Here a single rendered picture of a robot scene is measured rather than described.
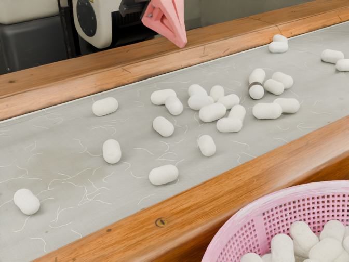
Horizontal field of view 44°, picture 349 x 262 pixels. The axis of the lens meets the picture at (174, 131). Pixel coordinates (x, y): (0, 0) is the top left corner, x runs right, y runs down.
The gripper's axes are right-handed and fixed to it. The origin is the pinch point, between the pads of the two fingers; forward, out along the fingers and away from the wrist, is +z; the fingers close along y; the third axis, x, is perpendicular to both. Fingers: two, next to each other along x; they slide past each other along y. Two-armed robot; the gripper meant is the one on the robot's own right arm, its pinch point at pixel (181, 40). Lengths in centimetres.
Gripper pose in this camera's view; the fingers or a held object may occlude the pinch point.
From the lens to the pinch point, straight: 63.7
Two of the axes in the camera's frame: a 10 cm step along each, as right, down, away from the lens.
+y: 8.2, -2.9, 4.9
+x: -3.5, 4.2, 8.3
